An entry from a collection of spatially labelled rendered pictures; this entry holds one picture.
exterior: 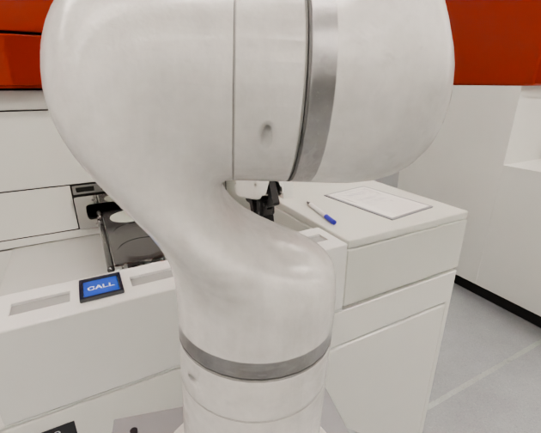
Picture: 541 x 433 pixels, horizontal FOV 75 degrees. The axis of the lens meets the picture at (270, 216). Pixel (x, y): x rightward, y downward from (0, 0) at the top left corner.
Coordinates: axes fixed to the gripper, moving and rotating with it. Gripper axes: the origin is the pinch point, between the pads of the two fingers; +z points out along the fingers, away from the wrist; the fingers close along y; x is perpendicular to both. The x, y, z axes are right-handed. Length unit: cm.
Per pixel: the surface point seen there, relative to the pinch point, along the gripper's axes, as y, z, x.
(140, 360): 1.2, 15.8, -22.9
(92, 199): -57, -4, -25
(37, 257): -52, 8, -40
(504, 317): -56, 92, 169
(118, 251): -27.1, 5.2, -22.1
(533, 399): -18, 100, 124
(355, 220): -4.1, 3.6, 23.1
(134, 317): 2.8, 8.5, -22.7
